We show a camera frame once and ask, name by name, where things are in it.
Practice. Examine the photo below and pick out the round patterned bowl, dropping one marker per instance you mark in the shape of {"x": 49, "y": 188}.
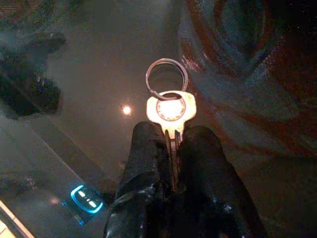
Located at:
{"x": 223, "y": 37}

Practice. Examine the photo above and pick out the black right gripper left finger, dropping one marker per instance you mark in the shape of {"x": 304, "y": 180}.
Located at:
{"x": 143, "y": 158}

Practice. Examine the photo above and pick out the black device with blue light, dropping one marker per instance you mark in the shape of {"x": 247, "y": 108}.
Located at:
{"x": 85, "y": 198}

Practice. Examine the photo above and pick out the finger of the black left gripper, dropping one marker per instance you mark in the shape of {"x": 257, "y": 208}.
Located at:
{"x": 53, "y": 42}
{"x": 32, "y": 99}

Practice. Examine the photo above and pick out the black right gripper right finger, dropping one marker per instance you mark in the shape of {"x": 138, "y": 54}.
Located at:
{"x": 203, "y": 168}

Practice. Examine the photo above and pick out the silver key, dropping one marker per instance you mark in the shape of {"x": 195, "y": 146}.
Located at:
{"x": 171, "y": 109}

